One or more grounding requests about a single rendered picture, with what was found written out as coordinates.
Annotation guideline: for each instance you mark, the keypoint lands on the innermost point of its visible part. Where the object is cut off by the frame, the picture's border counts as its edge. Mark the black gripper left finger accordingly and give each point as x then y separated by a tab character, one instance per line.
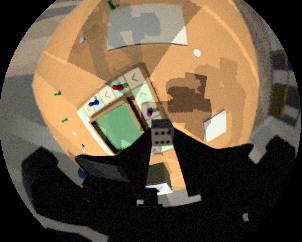
131	166

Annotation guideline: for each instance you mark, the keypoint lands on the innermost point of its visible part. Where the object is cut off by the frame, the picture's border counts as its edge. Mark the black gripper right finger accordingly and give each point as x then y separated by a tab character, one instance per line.
200	163

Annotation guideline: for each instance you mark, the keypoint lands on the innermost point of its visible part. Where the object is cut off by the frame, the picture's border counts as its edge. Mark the dark grey die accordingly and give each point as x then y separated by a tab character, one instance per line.
161	133

